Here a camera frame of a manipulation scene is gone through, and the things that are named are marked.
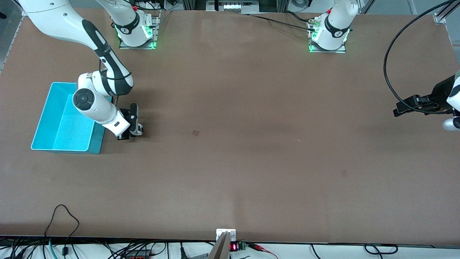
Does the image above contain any thin black looped cable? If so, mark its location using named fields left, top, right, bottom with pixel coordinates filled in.
left=44, top=204, right=80, bottom=238

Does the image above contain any black cable across table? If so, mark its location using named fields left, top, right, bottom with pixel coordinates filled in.
left=247, top=10, right=317, bottom=33

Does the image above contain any turquoise plastic bin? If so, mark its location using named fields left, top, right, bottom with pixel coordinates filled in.
left=31, top=82, right=112, bottom=155

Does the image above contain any red clip lead wire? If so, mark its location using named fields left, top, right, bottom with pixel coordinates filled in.
left=248, top=243, right=278, bottom=259

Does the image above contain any aluminium camera mount bar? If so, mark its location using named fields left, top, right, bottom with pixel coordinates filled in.
left=207, top=228, right=237, bottom=259

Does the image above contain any black coiled cable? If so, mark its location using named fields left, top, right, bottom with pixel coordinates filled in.
left=363, top=244, right=399, bottom=255

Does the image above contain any grey equipment box with lights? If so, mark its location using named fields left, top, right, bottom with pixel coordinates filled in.
left=206, top=0, right=260, bottom=14

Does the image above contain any aluminium corner profile bracket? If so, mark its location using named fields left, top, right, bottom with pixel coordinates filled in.
left=433, top=0, right=460, bottom=25

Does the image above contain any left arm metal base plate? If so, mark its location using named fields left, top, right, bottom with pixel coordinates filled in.
left=308, top=18, right=347, bottom=54

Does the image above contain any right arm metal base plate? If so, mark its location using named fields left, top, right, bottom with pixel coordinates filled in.
left=119, top=10, right=161, bottom=50

